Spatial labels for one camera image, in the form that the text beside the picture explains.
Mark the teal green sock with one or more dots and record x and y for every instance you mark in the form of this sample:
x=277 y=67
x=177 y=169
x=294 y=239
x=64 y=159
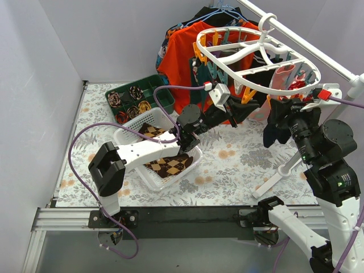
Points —
x=199 y=76

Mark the green divided organizer tray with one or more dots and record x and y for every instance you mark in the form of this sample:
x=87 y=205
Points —
x=130 y=100

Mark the navy beige red sock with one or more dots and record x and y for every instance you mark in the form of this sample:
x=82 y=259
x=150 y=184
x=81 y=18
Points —
x=297 y=85

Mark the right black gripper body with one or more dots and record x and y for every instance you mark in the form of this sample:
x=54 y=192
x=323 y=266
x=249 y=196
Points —
x=284 y=112

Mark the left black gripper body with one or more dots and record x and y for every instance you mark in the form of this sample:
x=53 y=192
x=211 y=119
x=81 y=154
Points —
x=231 y=112

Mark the pink patterned sock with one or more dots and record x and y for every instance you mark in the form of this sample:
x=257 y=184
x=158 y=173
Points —
x=278 y=81

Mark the blue wire hanger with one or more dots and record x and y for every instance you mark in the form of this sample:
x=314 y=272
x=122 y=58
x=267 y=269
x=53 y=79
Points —
x=217 y=17

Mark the brown argyle sock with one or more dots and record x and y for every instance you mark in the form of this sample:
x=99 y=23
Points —
x=170 y=166
x=150 y=131

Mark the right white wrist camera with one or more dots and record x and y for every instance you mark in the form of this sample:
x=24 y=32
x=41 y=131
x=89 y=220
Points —
x=324 y=95

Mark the white clothes rack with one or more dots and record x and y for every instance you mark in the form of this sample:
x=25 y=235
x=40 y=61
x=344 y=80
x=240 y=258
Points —
x=331 y=31

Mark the dark patterned shirt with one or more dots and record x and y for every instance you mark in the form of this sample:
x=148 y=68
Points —
x=163 y=50

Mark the black striped sock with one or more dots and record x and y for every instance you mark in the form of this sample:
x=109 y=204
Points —
x=261 y=78

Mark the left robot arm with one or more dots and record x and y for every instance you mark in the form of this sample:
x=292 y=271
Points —
x=111 y=162

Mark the orange t-shirt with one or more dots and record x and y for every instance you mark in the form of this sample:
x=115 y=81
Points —
x=175 y=64

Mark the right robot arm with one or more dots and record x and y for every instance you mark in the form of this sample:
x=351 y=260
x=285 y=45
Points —
x=323 y=147

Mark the white sock clip hanger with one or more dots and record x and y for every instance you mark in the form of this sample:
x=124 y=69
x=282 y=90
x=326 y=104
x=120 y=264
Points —
x=221 y=47

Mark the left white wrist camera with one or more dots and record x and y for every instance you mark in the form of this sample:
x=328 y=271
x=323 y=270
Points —
x=218 y=94

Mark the white plastic basket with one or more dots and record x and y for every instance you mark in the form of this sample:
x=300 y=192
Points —
x=154 y=117

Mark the orange hanger clip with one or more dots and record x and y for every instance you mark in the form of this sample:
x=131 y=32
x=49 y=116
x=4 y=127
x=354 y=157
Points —
x=247 y=95

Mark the floral table mat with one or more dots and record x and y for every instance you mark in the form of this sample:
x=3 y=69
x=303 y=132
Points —
x=234 y=163

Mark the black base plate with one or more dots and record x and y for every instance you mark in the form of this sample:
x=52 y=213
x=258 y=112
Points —
x=158 y=222

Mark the navy blue sock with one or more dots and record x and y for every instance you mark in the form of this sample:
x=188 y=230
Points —
x=271 y=133

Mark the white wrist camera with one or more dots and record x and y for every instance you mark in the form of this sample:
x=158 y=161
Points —
x=324 y=95
x=218 y=94

